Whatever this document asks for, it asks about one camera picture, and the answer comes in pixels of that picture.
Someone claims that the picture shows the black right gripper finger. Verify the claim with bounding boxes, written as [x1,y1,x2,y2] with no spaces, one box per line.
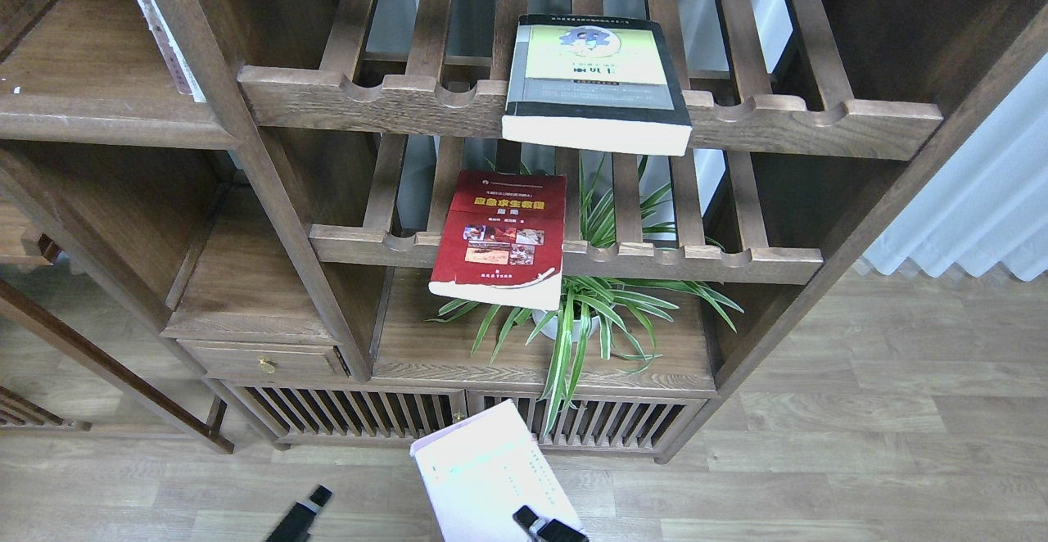
[514,506,590,542]

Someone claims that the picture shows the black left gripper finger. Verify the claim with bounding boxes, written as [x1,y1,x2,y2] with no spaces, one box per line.
[266,486,332,542]

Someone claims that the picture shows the white and purple book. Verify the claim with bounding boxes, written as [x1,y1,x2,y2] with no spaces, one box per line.
[409,402,583,541]

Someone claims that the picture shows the yellow and black book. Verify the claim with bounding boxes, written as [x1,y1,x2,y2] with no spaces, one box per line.
[501,15,693,156]

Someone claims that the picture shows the white book upright on shelf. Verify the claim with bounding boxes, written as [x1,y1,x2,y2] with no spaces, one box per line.
[136,0,206,103]

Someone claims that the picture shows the brass drawer knob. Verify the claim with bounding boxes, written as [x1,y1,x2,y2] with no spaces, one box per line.
[258,357,277,374]

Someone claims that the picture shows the white plant pot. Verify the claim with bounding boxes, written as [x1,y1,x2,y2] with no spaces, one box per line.
[531,306,601,342]

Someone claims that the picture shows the green spider plant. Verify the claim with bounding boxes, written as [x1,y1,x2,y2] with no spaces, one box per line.
[427,158,744,435]

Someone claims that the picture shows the red cover book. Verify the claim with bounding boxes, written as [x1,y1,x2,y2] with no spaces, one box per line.
[429,170,567,310]

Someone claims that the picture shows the wooden furniture at left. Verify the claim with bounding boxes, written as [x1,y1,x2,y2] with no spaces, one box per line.
[1,282,233,454]

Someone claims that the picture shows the dark wooden bookshelf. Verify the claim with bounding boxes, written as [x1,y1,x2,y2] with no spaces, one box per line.
[2,0,1046,463]

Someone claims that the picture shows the white curtain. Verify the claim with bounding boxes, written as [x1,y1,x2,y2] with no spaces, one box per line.
[864,58,1047,281]

